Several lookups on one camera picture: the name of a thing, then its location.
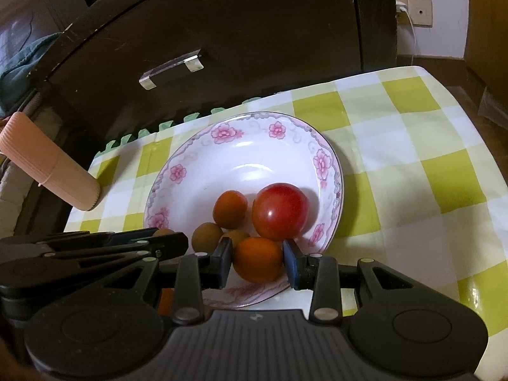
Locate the green checked tablecloth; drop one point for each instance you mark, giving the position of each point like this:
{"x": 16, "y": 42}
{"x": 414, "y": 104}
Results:
{"x": 397, "y": 147}

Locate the dark wooden drawer front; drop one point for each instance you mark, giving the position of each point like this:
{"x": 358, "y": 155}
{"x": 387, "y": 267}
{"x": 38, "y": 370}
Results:
{"x": 258, "y": 27}

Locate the white charger plug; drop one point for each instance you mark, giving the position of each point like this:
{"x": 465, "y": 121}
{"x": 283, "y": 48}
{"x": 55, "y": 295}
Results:
{"x": 401, "y": 8}

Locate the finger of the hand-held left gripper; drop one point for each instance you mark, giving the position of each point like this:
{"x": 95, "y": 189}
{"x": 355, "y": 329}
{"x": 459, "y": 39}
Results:
{"x": 174, "y": 245}
{"x": 99, "y": 236}

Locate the padded bed headboard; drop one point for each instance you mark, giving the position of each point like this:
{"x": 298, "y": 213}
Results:
{"x": 24, "y": 8}

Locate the white floral plate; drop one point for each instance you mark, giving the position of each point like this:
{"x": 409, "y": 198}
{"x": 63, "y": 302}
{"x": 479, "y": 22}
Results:
{"x": 246, "y": 154}

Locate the dark wooden nightstand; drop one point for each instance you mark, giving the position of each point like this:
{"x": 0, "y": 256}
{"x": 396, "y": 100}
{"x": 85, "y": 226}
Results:
{"x": 377, "y": 27}

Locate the pink ribbed case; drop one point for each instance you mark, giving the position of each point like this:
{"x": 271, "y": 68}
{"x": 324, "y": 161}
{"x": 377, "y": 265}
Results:
{"x": 51, "y": 166}

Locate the blue cloth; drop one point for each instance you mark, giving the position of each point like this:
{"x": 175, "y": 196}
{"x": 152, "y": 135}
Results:
{"x": 24, "y": 67}

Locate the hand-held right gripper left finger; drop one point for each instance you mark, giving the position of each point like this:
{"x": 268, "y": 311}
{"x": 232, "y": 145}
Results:
{"x": 222, "y": 264}

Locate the large red tomato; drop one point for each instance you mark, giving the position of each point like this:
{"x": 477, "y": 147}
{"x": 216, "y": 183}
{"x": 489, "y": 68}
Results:
{"x": 280, "y": 211}

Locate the wooden wardrobe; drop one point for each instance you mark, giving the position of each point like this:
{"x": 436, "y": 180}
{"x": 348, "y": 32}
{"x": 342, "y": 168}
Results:
{"x": 488, "y": 27}

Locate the brown longan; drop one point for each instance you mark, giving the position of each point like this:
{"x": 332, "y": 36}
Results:
{"x": 237, "y": 238}
{"x": 206, "y": 237}

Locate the green foam mat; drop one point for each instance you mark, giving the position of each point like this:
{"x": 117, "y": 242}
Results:
{"x": 119, "y": 143}

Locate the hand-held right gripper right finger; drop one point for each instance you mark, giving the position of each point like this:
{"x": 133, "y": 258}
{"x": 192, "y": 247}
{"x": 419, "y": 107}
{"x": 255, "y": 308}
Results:
{"x": 291, "y": 264}

